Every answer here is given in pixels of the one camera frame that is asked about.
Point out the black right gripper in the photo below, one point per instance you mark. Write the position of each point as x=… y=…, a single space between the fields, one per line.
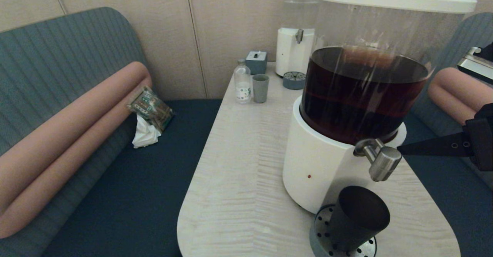
x=483 y=141

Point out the large silver dispenser tap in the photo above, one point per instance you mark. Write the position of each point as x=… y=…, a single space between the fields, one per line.
x=381 y=162

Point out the black plastic cup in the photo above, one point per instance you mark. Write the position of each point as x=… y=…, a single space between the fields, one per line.
x=358 y=218

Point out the grey-green cup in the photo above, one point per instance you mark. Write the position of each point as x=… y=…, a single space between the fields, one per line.
x=260 y=89

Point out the pink cylindrical bolster cushion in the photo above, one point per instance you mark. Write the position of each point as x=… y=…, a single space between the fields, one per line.
x=450 y=108
x=450 y=83
x=57 y=173
x=77 y=120

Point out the teal upholstered bench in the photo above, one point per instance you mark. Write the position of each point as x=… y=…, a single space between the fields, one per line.
x=57 y=56
x=472 y=29

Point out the large dispenser with dark tea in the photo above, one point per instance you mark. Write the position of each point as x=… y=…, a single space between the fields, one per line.
x=319 y=164

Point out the large grey perforated drip tray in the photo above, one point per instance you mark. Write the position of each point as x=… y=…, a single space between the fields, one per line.
x=364 y=248

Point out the small grey drip tray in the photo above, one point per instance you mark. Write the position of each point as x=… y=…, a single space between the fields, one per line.
x=292 y=81

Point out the small white clear dispenser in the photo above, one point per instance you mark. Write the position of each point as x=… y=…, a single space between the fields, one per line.
x=289 y=52

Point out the small silver dispenser tap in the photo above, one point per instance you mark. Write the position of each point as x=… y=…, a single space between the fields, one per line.
x=299 y=36

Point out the blue-grey tissue box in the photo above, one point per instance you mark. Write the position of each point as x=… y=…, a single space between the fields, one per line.
x=256 y=63

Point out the clear plastic bottle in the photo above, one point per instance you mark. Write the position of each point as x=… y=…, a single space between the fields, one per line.
x=242 y=87

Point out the green snack packet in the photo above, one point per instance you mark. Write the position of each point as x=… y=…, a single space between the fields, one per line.
x=152 y=108

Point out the crumpled white tissue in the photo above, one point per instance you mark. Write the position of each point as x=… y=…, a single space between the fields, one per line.
x=145 y=135

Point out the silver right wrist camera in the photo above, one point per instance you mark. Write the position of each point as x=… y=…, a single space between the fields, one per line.
x=475 y=65

